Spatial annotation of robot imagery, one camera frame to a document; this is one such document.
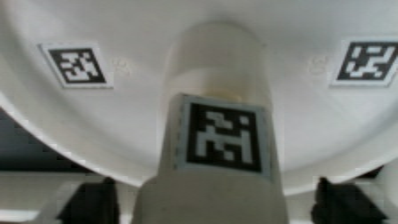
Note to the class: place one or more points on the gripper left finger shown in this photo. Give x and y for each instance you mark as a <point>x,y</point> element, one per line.
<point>93,206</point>

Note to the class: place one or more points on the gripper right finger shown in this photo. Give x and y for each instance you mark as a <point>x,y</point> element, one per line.
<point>344,206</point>

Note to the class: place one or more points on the white cylindrical table leg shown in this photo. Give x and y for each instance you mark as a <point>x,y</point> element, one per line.
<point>217,183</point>

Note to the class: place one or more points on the white round table top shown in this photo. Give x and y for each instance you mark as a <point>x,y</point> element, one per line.
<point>84,49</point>

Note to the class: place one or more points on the white front border rail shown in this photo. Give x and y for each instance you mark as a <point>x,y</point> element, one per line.
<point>29,190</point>

